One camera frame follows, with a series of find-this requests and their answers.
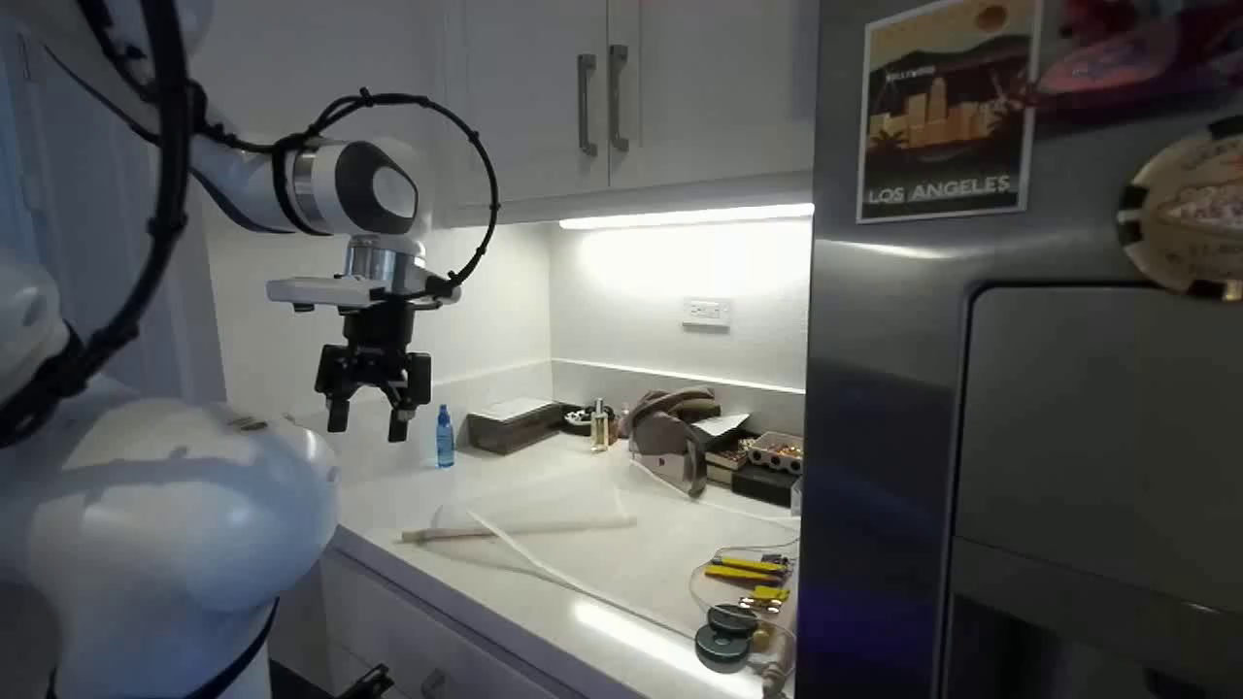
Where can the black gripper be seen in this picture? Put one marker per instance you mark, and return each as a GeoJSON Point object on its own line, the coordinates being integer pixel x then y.
{"type": "Point", "coordinates": [380, 331]}

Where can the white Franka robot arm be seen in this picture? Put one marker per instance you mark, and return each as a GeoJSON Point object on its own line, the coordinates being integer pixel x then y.
{"type": "Point", "coordinates": [157, 546]}

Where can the white base cabinet drawer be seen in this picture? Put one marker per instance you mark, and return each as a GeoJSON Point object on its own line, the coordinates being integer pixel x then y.
{"type": "Point", "coordinates": [391, 634]}

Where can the under-cabinet light strip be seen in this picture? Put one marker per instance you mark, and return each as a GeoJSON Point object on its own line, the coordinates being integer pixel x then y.
{"type": "Point", "coordinates": [687, 214]}

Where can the blue plastic bottle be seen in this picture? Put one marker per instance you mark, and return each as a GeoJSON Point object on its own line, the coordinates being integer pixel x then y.
{"type": "Point", "coordinates": [445, 443]}

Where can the rolled white paper tube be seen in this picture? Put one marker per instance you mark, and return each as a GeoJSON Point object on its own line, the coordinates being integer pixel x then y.
{"type": "Point", "coordinates": [517, 530]}

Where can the small amber bottle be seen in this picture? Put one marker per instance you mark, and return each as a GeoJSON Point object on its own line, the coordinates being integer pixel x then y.
{"type": "Point", "coordinates": [600, 429]}

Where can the brown crumpled cloth pile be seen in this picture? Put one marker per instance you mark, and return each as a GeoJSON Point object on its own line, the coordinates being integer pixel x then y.
{"type": "Point", "coordinates": [675, 405]}

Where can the grey crumpled bag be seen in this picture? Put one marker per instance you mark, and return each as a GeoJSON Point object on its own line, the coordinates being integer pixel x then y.
{"type": "Point", "coordinates": [665, 454]}

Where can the black box with holes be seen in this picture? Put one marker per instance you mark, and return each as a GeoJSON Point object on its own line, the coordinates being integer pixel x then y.
{"type": "Point", "coordinates": [766, 473]}

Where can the dark tape roll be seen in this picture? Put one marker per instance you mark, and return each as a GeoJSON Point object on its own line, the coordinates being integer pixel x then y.
{"type": "Point", "coordinates": [731, 619]}
{"type": "Point", "coordinates": [722, 649]}

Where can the small yellow object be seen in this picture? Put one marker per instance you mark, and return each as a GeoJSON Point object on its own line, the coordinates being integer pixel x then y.
{"type": "Point", "coordinates": [766, 595]}

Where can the stainless steel refrigerator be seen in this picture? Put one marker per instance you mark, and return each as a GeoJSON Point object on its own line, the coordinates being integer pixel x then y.
{"type": "Point", "coordinates": [895, 454]}

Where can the Los Angeles poster magnet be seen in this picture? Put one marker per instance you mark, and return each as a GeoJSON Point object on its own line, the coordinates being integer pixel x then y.
{"type": "Point", "coordinates": [946, 120]}

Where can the refrigerator dispenser panel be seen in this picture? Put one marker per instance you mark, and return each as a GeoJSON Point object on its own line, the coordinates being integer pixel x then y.
{"type": "Point", "coordinates": [1102, 454]}

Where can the red pink fridge magnet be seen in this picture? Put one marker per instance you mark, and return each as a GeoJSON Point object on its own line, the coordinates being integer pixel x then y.
{"type": "Point", "coordinates": [1128, 65]}

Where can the round poker chip magnet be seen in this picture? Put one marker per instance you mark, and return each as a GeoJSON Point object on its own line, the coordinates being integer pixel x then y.
{"type": "Point", "coordinates": [1198, 214]}

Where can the white wall cabinet frame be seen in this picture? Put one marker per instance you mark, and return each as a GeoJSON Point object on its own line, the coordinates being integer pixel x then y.
{"type": "Point", "coordinates": [547, 212]}

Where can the white wall outlet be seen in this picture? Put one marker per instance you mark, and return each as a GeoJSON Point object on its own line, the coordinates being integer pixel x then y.
{"type": "Point", "coordinates": [709, 313]}

